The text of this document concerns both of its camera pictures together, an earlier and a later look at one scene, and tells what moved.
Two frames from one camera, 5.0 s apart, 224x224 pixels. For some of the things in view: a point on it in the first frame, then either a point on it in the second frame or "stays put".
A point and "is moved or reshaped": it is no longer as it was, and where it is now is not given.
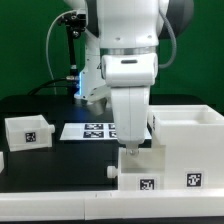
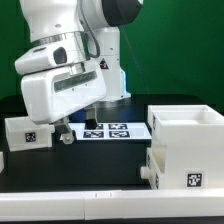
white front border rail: (110, 205) stays put
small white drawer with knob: (29, 132) stays put
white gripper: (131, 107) to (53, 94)
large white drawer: (143, 171) is moved or reshaped
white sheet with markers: (93, 131) stays put
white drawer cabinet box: (192, 137) stays put
